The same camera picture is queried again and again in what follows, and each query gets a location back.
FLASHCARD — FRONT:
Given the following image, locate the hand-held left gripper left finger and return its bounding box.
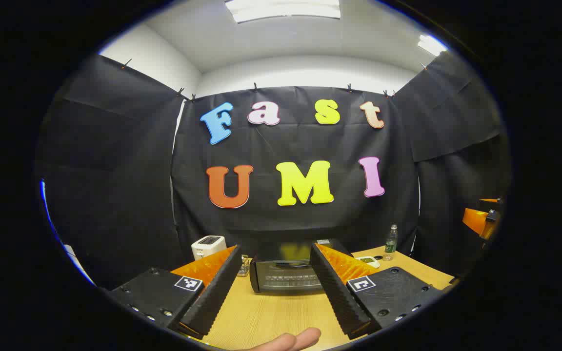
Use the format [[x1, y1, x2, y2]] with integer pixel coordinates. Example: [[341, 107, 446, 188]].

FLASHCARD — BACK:
[[108, 245, 242, 340]]

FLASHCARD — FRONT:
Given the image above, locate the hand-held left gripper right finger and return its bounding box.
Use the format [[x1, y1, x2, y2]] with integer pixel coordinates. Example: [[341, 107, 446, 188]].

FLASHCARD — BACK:
[[309, 242, 445, 340]]

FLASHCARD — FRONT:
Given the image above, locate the black electric oven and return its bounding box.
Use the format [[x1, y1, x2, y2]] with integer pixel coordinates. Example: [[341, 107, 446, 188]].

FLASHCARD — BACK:
[[249, 238, 353, 294]]

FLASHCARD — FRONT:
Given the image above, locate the white toaster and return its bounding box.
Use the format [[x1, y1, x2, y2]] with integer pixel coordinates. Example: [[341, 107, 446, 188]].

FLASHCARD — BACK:
[[191, 235, 226, 260]]

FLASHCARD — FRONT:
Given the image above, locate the clear plastic water bottle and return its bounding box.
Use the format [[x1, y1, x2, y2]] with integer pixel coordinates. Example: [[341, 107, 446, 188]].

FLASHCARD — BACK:
[[383, 224, 399, 261]]

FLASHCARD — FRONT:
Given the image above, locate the small ceiling light panel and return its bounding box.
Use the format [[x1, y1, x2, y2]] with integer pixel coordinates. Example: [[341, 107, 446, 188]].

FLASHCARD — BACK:
[[418, 34, 447, 57]]

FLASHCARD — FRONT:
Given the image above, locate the large ceiling light panel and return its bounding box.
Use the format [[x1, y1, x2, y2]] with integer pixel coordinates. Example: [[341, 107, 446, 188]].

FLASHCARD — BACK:
[[225, 0, 341, 24]]

